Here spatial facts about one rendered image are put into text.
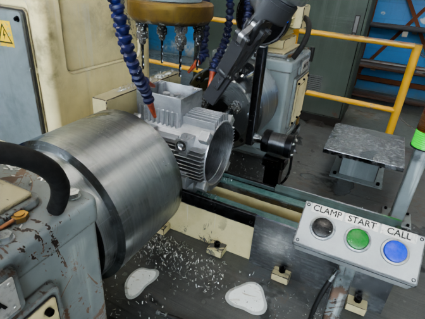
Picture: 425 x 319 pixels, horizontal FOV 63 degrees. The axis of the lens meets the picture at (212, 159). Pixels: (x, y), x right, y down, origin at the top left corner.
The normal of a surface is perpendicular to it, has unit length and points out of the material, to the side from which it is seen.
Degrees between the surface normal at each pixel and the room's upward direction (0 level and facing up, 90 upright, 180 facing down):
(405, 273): 40
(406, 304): 0
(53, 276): 90
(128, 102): 90
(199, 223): 90
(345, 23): 90
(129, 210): 69
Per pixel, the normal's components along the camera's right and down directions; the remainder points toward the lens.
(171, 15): 0.10, 0.47
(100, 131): 0.27, -0.80
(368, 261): -0.23, -0.42
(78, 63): 0.89, 0.26
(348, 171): -0.44, 0.40
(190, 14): 0.52, 0.43
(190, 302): 0.07, -0.88
